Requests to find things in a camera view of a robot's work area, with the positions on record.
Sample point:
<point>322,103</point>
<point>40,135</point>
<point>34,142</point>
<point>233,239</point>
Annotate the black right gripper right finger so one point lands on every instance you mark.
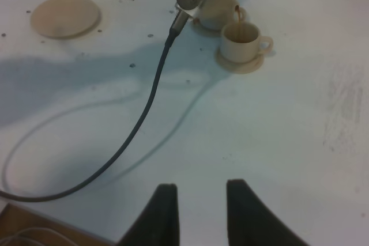
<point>250,222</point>

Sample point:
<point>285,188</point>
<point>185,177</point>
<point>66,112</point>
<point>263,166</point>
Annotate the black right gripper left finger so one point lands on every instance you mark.
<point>158,224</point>

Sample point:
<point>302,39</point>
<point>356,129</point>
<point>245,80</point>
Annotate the large beige teapot saucer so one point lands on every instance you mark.
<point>61,19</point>

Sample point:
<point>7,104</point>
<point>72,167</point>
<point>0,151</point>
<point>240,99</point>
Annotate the far beige cup saucer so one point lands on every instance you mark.
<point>199,28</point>

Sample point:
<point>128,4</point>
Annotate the beige cup saucer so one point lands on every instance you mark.
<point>199,28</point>
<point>238,68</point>

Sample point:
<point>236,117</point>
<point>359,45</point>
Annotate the near beige teacup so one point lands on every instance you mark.
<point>242,42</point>

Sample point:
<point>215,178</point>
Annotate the near beige cup saucer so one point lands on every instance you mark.
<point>238,68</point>

